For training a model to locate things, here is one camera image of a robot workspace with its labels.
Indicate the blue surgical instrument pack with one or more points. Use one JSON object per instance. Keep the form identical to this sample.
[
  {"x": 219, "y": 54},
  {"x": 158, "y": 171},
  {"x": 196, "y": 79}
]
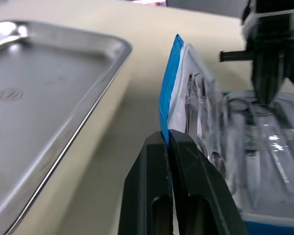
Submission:
[{"x": 169, "y": 85}]

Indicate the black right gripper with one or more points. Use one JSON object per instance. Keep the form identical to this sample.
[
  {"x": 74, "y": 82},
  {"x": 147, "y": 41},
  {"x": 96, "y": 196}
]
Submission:
[{"x": 269, "y": 34}]

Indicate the metal instrument tray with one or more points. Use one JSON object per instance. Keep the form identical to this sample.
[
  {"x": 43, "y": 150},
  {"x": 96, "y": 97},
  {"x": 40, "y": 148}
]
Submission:
[{"x": 39, "y": 98}]

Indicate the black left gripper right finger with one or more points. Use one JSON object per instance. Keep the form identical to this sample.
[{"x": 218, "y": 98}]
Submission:
[{"x": 201, "y": 195}]

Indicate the silver surgical scissors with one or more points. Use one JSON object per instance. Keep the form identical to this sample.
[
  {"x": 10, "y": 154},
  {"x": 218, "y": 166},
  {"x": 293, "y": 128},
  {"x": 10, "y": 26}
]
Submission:
[{"x": 252, "y": 110}]

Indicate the silver tweezers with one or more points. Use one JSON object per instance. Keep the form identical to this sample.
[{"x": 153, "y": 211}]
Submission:
[{"x": 192, "y": 122}]

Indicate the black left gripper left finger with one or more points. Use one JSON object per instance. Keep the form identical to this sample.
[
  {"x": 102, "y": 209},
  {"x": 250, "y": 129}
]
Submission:
[{"x": 144, "y": 186}]

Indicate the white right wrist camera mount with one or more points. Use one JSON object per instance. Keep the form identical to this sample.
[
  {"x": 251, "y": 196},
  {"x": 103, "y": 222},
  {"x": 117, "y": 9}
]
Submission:
[{"x": 250, "y": 14}]

